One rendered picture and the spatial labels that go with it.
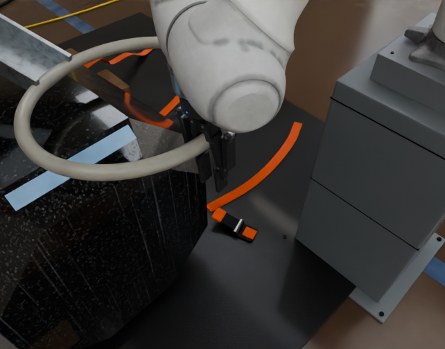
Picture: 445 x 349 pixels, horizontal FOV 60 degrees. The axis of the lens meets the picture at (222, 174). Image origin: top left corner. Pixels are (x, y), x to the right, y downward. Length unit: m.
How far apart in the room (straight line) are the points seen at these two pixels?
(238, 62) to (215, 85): 0.03
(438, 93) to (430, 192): 0.25
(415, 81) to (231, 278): 0.95
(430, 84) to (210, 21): 0.73
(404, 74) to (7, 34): 0.99
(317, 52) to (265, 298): 1.78
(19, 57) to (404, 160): 1.00
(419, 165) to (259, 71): 0.77
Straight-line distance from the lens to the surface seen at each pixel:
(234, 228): 1.63
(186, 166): 1.09
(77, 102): 1.05
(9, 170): 0.93
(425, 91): 1.08
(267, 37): 0.42
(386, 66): 1.10
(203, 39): 0.42
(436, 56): 1.10
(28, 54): 1.10
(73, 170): 0.72
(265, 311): 1.51
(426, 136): 1.05
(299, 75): 2.54
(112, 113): 0.98
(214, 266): 1.58
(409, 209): 1.21
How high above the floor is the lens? 1.41
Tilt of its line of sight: 49 degrees down
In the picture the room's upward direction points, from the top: straight up
